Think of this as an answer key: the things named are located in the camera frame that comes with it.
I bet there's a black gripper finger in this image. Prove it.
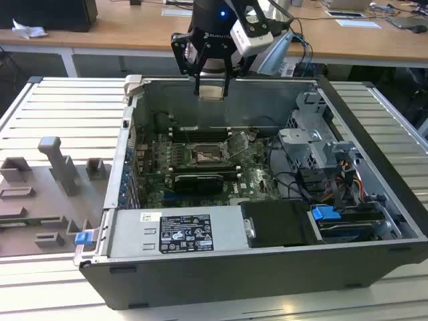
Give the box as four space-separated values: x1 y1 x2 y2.
222 49 251 98
172 32 208 96

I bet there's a silver CPU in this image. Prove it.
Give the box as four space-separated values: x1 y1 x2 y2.
198 85 225 102

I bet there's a metal socket cover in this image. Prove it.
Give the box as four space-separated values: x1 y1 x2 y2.
221 131 251 158

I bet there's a metal CPU socket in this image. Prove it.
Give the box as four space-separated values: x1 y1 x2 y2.
189 140 233 167

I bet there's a grey desk hatch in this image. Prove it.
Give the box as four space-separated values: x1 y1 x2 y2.
161 8 195 17

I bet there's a pale blue teach pendant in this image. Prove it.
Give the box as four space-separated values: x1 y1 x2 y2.
257 31 295 76

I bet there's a grey case latch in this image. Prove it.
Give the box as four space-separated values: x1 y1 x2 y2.
123 75 145 98

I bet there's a grey metal drive cage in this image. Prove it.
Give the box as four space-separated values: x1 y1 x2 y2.
277 90 362 171

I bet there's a green motherboard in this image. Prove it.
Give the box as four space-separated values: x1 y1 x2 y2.
133 128 292 207

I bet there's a black graphics card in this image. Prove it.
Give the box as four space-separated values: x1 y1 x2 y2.
173 173 224 195

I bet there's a wooden desk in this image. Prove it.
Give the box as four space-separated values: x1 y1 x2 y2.
62 0 428 68
0 0 113 54

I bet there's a black box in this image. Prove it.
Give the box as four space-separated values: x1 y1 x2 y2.
0 0 98 33

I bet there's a white framed tablet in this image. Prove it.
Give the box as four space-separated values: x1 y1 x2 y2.
326 9 367 19

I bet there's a white paper sheet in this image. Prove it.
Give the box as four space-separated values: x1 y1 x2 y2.
335 18 382 29

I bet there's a black plastic shroud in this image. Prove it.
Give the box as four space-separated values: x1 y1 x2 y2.
240 200 322 248

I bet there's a crumpled white paper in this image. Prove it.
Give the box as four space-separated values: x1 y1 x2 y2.
11 18 47 40

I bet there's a hard disk in blue carrier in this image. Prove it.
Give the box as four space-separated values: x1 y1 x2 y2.
309 205 385 243

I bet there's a silver power supply unit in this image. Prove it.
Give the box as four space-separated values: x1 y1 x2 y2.
108 205 257 258

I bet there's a dark laptop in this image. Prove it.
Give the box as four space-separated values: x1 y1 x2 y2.
387 15 428 31

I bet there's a black PC case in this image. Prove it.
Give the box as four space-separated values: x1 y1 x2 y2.
75 74 428 310

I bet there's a grey parts rack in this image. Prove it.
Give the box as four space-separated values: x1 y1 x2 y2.
0 135 113 258

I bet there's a green RAM stick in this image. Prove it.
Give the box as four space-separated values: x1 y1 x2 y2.
0 217 64 229

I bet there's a blue cable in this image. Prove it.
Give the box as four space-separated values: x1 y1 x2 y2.
294 33 315 78

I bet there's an orange yellow wire bundle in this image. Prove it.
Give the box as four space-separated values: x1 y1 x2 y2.
329 160 367 208

